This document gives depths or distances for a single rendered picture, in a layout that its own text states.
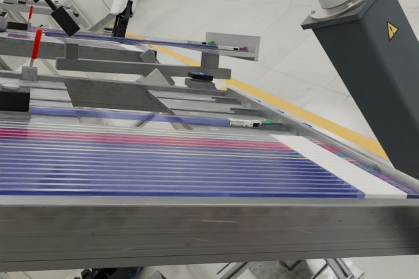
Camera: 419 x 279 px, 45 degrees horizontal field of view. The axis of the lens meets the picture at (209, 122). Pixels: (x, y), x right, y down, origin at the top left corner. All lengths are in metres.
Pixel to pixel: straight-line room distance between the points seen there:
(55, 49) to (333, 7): 1.00
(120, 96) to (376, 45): 0.63
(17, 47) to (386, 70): 1.21
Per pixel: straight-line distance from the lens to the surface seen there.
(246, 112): 1.00
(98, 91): 1.12
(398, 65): 1.37
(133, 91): 1.13
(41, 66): 5.47
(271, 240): 0.52
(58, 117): 0.79
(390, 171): 0.70
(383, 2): 1.34
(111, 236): 0.46
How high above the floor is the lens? 1.17
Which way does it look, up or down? 24 degrees down
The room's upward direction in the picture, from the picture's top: 37 degrees counter-clockwise
